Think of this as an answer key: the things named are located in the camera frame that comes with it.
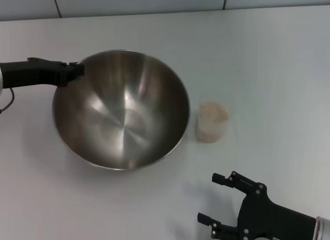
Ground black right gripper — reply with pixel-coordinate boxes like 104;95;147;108
197;170;317;240

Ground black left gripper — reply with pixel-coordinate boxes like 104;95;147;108
0;58;86;89

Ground stainless steel mixing bowl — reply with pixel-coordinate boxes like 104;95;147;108
51;49;191;171

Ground clear plastic cup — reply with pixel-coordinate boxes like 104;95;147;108
196;101;230;143

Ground white rice grains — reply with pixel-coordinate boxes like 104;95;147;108
198;102;229;142

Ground thin dark left gripper cable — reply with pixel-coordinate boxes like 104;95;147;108
0;87;15;114

